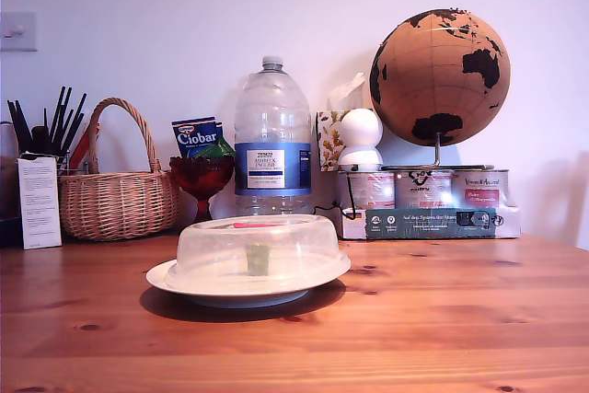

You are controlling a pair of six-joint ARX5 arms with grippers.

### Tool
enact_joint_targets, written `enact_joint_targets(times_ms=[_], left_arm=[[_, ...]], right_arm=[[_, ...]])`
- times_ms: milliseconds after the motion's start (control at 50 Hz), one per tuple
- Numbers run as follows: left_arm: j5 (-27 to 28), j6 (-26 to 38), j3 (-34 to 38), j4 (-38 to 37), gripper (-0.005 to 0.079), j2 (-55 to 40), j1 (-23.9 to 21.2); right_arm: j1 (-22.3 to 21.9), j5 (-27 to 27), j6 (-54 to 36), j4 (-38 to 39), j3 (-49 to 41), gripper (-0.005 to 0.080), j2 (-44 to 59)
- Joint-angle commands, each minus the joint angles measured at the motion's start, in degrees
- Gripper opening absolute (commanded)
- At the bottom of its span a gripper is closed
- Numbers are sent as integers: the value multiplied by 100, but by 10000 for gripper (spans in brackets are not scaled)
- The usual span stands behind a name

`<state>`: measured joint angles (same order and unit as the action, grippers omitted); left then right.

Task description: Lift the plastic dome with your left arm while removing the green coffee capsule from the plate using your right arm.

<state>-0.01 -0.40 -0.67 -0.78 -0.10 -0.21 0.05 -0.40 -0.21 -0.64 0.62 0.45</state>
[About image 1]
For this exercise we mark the green coffee capsule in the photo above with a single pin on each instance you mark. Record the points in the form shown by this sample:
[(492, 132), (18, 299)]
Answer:
[(257, 262)]

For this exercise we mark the clear plastic dome red tab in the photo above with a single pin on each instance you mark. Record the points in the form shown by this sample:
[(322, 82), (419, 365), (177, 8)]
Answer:
[(207, 250)]

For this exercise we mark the white ceramic plate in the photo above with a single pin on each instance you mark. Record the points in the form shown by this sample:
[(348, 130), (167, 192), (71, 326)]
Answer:
[(257, 303)]

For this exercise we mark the leaf pattern tissue box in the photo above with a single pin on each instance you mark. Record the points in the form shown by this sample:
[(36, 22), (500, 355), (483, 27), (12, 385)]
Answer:
[(326, 144)]

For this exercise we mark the large clear water bottle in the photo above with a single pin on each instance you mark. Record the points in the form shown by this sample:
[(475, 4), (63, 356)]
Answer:
[(271, 112)]

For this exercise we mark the silver tin can pink label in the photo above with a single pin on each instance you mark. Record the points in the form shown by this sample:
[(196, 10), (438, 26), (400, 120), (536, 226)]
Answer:
[(373, 188)]

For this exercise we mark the green foil packet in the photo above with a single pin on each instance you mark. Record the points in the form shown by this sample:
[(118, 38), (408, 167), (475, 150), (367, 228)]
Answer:
[(216, 149)]

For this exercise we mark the red glass goblet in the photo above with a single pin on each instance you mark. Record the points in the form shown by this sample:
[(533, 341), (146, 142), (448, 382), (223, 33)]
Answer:
[(200, 176)]

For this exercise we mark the white paper tissue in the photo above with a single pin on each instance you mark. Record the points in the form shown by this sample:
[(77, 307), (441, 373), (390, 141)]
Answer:
[(345, 89)]

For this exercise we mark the blue Ciobar packet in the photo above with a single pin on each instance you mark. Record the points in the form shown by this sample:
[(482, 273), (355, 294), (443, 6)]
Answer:
[(193, 135)]

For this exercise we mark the silver tin can black logo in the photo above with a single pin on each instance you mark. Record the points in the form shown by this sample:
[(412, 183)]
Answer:
[(423, 188)]

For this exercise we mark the cardboard can tray green label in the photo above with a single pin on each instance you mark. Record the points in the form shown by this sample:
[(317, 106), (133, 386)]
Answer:
[(432, 223)]

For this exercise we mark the cork globe on metal stand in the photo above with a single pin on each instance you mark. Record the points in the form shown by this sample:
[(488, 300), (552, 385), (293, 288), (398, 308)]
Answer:
[(437, 80)]

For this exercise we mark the silver tin can script label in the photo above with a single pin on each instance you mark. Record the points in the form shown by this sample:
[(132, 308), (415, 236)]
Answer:
[(481, 188)]

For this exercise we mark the red orange utensil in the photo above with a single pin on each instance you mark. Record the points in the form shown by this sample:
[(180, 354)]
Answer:
[(82, 149)]

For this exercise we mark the black chopstick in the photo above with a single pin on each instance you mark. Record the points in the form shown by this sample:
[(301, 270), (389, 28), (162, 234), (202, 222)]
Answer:
[(65, 103), (58, 105), (80, 107)]

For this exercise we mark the dark round utensil head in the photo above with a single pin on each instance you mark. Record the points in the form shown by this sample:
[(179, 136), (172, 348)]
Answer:
[(40, 137)]

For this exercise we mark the white printed carton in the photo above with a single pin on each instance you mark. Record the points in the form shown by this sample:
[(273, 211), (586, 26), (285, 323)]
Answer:
[(39, 204)]

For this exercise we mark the black flat utensil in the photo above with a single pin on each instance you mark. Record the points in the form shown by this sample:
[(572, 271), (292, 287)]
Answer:
[(20, 130)]

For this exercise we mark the dark brown jar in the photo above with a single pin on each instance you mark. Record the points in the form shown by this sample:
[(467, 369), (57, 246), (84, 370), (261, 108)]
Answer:
[(7, 190)]

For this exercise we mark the white round security camera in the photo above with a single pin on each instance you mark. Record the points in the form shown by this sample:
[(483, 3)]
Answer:
[(361, 130)]

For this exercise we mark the white wall light switch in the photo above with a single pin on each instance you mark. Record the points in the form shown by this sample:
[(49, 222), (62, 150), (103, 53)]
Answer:
[(18, 31)]

